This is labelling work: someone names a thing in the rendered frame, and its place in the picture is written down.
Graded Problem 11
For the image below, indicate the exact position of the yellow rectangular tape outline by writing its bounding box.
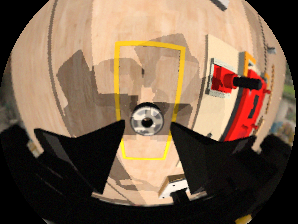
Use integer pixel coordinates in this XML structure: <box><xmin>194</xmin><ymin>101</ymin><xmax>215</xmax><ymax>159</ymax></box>
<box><xmin>113</xmin><ymin>40</ymin><xmax>185</xmax><ymax>160</ymax></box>

